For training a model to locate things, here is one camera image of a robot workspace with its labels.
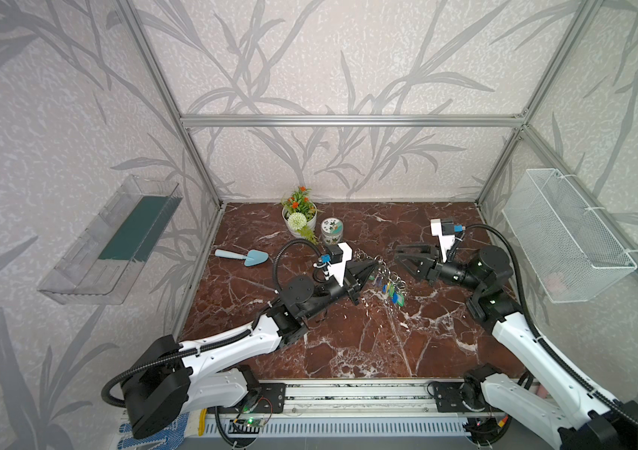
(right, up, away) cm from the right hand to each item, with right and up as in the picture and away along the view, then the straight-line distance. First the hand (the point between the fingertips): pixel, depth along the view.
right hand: (397, 248), depth 65 cm
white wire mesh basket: (+40, -2, -2) cm, 40 cm away
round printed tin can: (-16, +4, +36) cm, 40 cm away
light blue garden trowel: (-47, -7, +39) cm, 61 cm away
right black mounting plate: (+15, -41, +9) cm, 44 cm away
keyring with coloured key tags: (-2, -8, -1) cm, 9 cm away
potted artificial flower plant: (-27, +9, +31) cm, 42 cm away
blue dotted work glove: (-55, -47, +3) cm, 73 cm away
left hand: (-4, -2, -2) cm, 5 cm away
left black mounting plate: (-32, -41, +7) cm, 52 cm away
